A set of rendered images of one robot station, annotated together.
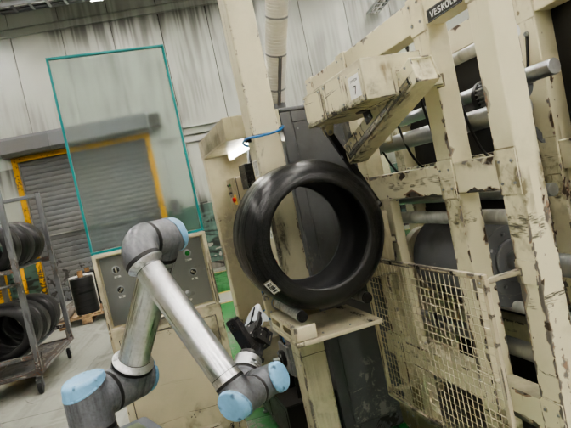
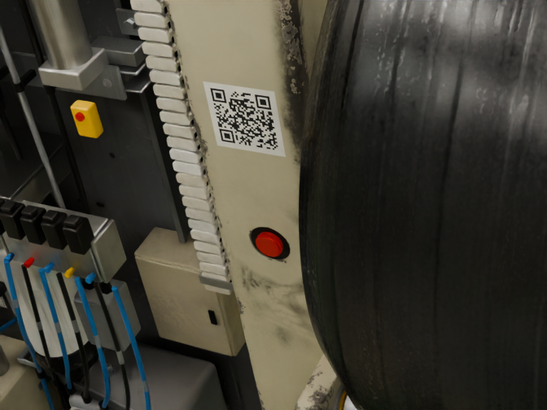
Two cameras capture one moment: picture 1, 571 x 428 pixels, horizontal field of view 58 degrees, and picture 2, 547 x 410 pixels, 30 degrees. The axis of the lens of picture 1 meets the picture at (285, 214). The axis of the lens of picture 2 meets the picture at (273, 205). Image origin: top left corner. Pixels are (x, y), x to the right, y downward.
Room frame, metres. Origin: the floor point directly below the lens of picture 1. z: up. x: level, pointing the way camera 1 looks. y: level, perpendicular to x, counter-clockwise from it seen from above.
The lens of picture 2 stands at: (1.76, 0.61, 1.76)
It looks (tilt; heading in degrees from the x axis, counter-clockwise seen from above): 39 degrees down; 319
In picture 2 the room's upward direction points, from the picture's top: 11 degrees counter-clockwise
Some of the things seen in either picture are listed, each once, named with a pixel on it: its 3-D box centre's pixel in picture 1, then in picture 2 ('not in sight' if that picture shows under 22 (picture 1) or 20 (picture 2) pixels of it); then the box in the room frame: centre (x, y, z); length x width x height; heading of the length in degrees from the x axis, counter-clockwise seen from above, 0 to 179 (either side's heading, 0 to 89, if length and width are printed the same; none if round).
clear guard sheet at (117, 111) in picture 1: (127, 148); not in sight; (2.53, 0.69, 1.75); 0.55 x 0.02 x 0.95; 107
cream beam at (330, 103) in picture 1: (356, 94); not in sight; (2.12, -0.39, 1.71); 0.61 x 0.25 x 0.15; 17
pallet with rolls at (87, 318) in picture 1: (87, 293); not in sight; (8.18, 3.37, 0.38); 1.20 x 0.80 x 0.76; 14
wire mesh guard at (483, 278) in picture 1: (427, 347); not in sight; (2.03, -0.45, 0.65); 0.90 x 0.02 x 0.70; 17
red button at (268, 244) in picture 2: not in sight; (271, 242); (2.38, 0.09, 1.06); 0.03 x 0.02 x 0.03; 17
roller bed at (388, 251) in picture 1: (369, 243); not in sight; (2.47, -0.37, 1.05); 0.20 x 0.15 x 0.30; 17
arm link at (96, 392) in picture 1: (89, 400); not in sight; (1.74, 0.79, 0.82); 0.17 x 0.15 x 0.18; 147
